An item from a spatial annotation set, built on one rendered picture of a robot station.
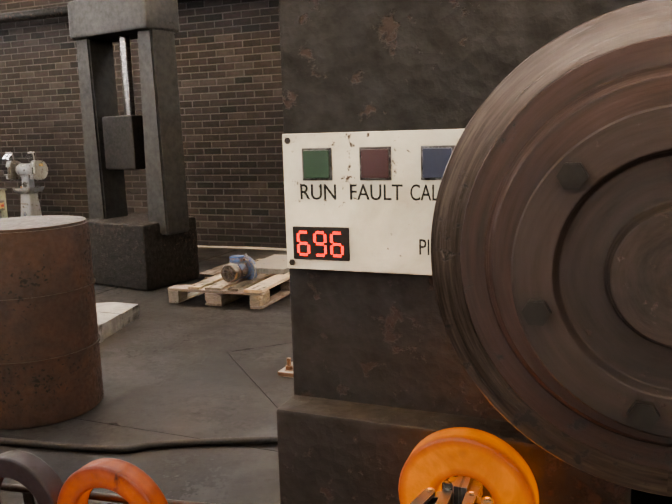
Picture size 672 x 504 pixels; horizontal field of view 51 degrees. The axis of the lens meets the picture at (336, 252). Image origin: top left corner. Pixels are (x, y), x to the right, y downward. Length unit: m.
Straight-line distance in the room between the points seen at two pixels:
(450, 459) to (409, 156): 0.36
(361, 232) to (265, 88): 6.83
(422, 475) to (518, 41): 0.51
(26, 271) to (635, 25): 2.85
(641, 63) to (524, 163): 0.13
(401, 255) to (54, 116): 8.65
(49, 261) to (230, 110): 4.91
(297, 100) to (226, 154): 7.01
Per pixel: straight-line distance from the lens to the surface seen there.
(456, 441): 0.81
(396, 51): 0.91
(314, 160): 0.92
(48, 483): 1.19
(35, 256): 3.26
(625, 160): 0.63
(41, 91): 9.55
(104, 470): 1.09
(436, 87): 0.89
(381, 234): 0.90
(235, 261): 5.37
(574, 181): 0.62
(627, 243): 0.62
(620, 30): 0.71
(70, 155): 9.28
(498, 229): 0.69
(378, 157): 0.89
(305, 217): 0.93
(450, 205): 0.73
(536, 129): 0.70
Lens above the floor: 1.24
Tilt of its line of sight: 10 degrees down
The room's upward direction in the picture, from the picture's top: 2 degrees counter-clockwise
